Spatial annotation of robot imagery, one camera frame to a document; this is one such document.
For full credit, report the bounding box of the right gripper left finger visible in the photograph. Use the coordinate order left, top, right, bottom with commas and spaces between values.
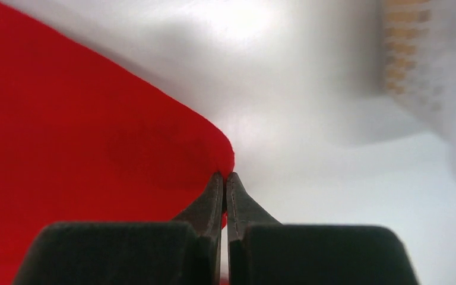
13, 173, 224, 284

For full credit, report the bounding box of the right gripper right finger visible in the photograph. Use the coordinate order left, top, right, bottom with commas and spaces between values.
226, 173, 418, 284

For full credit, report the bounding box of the red t-shirt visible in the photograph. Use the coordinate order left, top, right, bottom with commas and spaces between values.
0, 3, 235, 284

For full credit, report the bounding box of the yellow garment in basket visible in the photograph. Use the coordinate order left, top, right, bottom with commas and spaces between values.
382, 1, 432, 95

